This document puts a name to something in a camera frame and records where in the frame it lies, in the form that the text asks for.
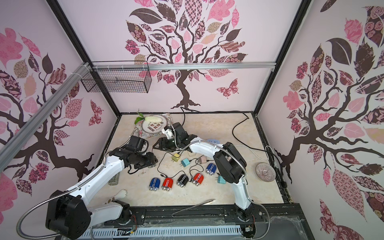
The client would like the black wire basket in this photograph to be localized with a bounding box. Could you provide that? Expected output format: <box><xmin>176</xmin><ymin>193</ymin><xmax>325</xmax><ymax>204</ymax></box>
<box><xmin>81</xmin><ymin>60</ymin><xmax>152</xmax><ymax>94</ymax></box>

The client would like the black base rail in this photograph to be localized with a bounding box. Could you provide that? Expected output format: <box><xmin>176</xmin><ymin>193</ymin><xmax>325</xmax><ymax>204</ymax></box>
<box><xmin>89</xmin><ymin>203</ymin><xmax>304</xmax><ymax>229</ymax></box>

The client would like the pink charger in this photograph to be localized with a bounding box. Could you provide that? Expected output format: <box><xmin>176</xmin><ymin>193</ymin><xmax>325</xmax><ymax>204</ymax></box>
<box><xmin>198</xmin><ymin>156</ymin><xmax>208</xmax><ymax>165</ymax></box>

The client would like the black shaver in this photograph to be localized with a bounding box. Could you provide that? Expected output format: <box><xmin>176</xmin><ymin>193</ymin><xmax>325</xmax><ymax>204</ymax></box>
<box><xmin>177</xmin><ymin>174</ymin><xmax>190</xmax><ymax>188</ymax></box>

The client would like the aluminium rail left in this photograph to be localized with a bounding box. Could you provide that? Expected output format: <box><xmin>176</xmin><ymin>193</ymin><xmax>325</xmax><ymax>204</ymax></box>
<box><xmin>1</xmin><ymin>62</ymin><xmax>91</xmax><ymax>172</ymax></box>

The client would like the white slotted cable duct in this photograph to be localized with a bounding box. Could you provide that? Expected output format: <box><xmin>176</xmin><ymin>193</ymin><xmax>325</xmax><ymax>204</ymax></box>
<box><xmin>79</xmin><ymin>225</ymin><xmax>242</xmax><ymax>240</ymax></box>

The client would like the black socket power cord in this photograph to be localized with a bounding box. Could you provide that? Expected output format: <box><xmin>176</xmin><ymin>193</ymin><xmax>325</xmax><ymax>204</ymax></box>
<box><xmin>231</xmin><ymin>111</ymin><xmax>271</xmax><ymax>154</ymax></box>

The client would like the light blue round socket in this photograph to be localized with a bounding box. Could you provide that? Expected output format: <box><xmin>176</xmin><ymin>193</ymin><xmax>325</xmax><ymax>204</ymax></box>
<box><xmin>207</xmin><ymin>139</ymin><xmax>221</xmax><ymax>144</ymax></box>

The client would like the pink glass dish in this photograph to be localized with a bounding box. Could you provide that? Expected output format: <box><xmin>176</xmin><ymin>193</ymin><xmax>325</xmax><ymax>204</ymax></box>
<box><xmin>255</xmin><ymin>163</ymin><xmax>276</xmax><ymax>182</ymax></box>

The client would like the red shaver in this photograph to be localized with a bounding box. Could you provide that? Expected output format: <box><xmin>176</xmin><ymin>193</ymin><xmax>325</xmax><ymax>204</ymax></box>
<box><xmin>192</xmin><ymin>173</ymin><xmax>204</xmax><ymax>186</ymax></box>
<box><xmin>162</xmin><ymin>178</ymin><xmax>174</xmax><ymax>192</ymax></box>

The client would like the aluminium rail back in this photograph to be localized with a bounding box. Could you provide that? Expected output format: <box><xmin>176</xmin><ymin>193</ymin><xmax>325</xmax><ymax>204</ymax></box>
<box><xmin>92</xmin><ymin>62</ymin><xmax>276</xmax><ymax>71</ymax></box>

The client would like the black blue shaver cable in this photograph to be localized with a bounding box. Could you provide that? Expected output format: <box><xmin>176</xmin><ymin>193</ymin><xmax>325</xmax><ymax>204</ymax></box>
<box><xmin>156</xmin><ymin>151</ymin><xmax>173</xmax><ymax>178</ymax></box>

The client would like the floral placemat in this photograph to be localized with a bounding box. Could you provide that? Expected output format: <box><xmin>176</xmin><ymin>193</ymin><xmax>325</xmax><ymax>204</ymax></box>
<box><xmin>134</xmin><ymin>113</ymin><xmax>173</xmax><ymax>139</ymax></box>

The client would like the glass spice jar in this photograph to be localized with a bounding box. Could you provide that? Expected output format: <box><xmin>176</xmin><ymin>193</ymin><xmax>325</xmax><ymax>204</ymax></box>
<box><xmin>108</xmin><ymin>173</ymin><xmax>120</xmax><ymax>186</ymax></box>

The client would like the black power strip cord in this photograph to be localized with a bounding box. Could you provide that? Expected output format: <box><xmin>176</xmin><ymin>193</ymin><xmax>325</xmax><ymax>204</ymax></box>
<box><xmin>178</xmin><ymin>105</ymin><xmax>201</xmax><ymax>127</ymax></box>

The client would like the aluminium rail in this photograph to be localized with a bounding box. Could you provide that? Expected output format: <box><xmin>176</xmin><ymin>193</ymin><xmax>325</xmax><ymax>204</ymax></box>
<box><xmin>92</xmin><ymin>62</ymin><xmax>276</xmax><ymax>71</ymax></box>
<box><xmin>1</xmin><ymin>62</ymin><xmax>91</xmax><ymax>172</ymax></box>

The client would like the teal charger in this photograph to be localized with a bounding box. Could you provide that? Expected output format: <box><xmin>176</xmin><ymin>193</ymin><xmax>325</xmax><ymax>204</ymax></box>
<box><xmin>181</xmin><ymin>158</ymin><xmax>191</xmax><ymax>168</ymax></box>
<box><xmin>217</xmin><ymin>176</ymin><xmax>226</xmax><ymax>184</ymax></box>

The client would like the white flower with leaves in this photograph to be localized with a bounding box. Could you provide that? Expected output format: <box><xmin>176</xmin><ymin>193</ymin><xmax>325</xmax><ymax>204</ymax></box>
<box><xmin>134</xmin><ymin>112</ymin><xmax>163</xmax><ymax>125</ymax></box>

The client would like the blue shaver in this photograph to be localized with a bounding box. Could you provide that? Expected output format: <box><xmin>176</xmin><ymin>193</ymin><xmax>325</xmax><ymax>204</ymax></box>
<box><xmin>206</xmin><ymin>163</ymin><xmax>217</xmax><ymax>176</ymax></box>
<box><xmin>149</xmin><ymin>178</ymin><xmax>161</xmax><ymax>191</ymax></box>

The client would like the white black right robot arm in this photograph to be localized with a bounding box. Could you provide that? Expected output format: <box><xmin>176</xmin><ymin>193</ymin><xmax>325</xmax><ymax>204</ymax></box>
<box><xmin>153</xmin><ymin>123</ymin><xmax>257</xmax><ymax>221</ymax></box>

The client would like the white patterned plate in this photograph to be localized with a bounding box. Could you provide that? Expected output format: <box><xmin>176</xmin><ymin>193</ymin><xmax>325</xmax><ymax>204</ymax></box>
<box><xmin>141</xmin><ymin>115</ymin><xmax>168</xmax><ymax>134</ymax></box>

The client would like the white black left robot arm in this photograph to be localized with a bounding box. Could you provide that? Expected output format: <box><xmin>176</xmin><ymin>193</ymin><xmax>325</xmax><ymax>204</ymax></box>
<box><xmin>16</xmin><ymin>136</ymin><xmax>158</xmax><ymax>240</ymax></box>

